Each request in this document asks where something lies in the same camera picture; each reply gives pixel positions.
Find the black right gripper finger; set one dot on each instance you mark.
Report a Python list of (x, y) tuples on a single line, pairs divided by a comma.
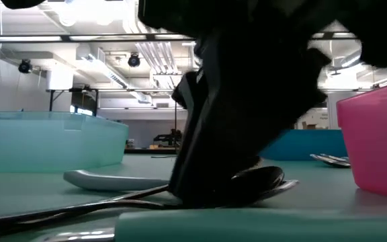
[(234, 168), (197, 161)]

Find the dark metal spoon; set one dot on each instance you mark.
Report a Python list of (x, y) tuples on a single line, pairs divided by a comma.
[(79, 214), (146, 191), (287, 185)]

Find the black background robot arm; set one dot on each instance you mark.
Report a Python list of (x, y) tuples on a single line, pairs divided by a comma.
[(166, 138)]

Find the brown cardboard box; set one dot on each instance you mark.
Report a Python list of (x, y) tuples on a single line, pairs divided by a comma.
[(311, 126)]

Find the blue plastic bin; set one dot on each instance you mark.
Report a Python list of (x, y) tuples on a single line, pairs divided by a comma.
[(314, 144)]

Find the green table mat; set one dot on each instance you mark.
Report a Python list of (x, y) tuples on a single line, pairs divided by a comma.
[(328, 181)]

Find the pink plastic cup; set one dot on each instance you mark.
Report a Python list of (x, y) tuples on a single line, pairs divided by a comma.
[(378, 141)]

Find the translucent light teal bin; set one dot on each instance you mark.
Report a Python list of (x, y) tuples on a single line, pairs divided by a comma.
[(45, 144)]

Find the black ceiling beam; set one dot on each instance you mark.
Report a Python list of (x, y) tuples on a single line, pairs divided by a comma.
[(66, 38)]

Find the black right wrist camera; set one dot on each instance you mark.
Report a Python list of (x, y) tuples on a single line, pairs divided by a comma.
[(183, 90)]

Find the silver air duct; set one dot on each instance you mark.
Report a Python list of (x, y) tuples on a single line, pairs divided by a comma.
[(348, 62)]

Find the black ceiling dome camera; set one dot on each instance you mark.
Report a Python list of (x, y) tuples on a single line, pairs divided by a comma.
[(25, 66), (133, 61)]

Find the white air duct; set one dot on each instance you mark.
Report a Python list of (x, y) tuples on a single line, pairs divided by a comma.
[(113, 75)]

